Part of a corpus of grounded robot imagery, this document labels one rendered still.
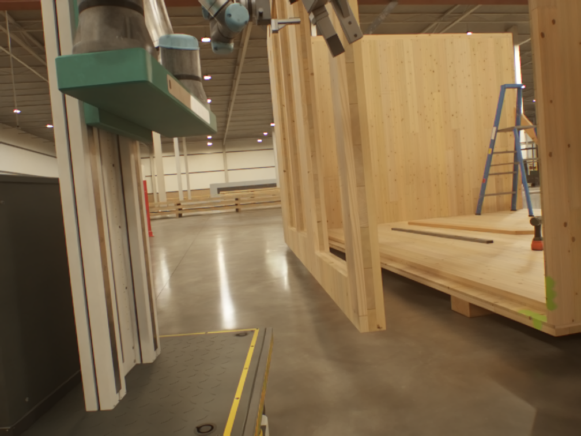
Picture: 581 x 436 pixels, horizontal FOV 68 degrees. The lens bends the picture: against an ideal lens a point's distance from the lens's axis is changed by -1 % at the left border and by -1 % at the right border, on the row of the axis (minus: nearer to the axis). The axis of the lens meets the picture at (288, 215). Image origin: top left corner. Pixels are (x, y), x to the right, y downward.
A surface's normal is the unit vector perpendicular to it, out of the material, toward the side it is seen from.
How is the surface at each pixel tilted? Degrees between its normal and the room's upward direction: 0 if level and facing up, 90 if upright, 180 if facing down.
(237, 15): 90
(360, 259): 88
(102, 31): 73
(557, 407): 0
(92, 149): 90
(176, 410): 0
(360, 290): 88
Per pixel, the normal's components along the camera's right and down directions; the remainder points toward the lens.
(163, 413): -0.08, -1.00
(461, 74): 0.18, 0.04
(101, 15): 0.00, -0.25
